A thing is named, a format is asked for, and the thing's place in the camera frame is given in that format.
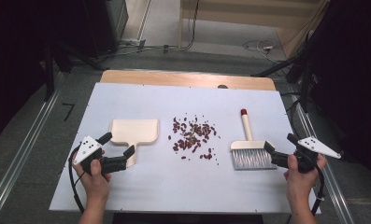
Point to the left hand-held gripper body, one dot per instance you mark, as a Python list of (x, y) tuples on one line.
[(88, 147)]

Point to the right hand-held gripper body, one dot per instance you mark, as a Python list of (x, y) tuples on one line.
[(315, 145)]

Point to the cream brush with red tip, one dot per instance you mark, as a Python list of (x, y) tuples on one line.
[(248, 145)]

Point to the cream plastic dustpan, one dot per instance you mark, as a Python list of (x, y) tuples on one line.
[(135, 130)]

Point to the pile of red beans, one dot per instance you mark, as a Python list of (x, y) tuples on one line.
[(193, 130)]

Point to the person's left hand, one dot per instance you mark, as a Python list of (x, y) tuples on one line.
[(96, 185)]

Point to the person's right hand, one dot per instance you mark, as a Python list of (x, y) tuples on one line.
[(301, 185)]

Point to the black stand with legs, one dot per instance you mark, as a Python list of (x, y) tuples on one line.
[(304, 77)]

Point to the wooden table with white top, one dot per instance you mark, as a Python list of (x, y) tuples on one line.
[(174, 79)]

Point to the dark cabinet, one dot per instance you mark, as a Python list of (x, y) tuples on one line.
[(99, 28)]

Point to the aluminium floor rail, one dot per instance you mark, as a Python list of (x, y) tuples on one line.
[(326, 174), (21, 155)]

